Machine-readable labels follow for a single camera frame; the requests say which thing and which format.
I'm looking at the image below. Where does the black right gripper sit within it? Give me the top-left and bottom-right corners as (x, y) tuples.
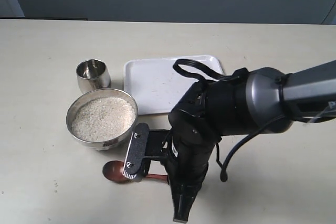
(165, 103), (222, 223)

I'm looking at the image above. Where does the brown wooden spoon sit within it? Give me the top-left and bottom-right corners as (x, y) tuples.
(102, 161), (168, 184)

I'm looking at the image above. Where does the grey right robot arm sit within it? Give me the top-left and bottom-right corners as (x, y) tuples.
(165, 59), (335, 223)

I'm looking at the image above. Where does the steel bowl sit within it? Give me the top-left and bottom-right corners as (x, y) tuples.
(66, 89), (138, 151)

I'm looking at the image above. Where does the white rice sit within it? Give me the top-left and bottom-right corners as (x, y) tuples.
(71, 97), (135, 142)

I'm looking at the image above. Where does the small steel cup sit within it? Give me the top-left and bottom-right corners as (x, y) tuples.
(76, 59), (111, 94)

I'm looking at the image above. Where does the white plastic tray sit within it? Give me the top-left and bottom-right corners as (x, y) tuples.
(123, 55), (223, 115)

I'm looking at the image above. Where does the black cable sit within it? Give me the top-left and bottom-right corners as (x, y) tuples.
(172, 58), (287, 182)

